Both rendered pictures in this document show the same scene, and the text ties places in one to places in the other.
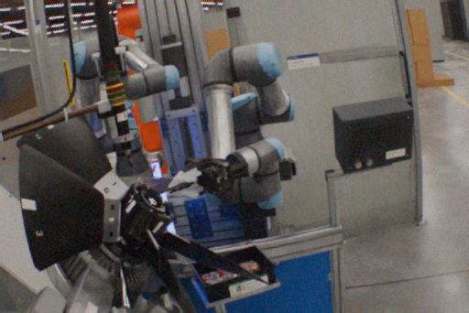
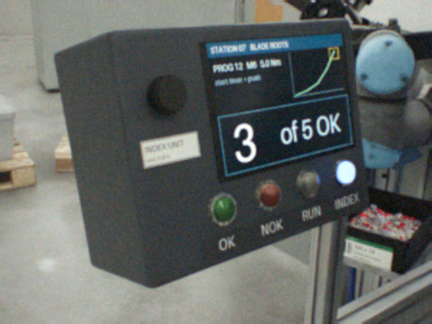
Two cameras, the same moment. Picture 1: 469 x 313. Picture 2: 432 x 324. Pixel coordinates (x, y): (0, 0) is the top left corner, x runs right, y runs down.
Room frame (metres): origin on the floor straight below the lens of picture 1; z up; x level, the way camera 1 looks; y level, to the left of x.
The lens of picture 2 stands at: (1.76, -0.77, 1.29)
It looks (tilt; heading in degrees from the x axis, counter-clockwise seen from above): 19 degrees down; 142
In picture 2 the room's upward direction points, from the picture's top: 1 degrees clockwise
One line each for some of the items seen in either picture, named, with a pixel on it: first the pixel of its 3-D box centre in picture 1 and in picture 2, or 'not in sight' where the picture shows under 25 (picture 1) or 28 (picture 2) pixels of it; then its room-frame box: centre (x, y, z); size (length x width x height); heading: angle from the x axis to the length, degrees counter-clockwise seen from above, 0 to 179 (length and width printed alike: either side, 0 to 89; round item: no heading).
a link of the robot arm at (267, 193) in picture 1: (262, 188); (385, 127); (1.29, -0.06, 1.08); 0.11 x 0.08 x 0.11; 78
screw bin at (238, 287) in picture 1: (233, 274); (380, 227); (1.22, 0.07, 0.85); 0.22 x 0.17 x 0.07; 106
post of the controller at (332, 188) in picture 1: (332, 199); (325, 264); (1.38, -0.29, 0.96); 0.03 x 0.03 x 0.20; 0
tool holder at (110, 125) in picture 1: (116, 119); not in sight; (1.01, 0.25, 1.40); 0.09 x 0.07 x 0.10; 125
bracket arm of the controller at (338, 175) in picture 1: (359, 169); not in sight; (1.38, -0.39, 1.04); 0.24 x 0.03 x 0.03; 90
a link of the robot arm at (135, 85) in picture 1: (125, 90); not in sight; (1.30, 0.27, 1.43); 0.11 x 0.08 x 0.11; 117
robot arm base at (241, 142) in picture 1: (247, 140); not in sight; (1.84, -0.06, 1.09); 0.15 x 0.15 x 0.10
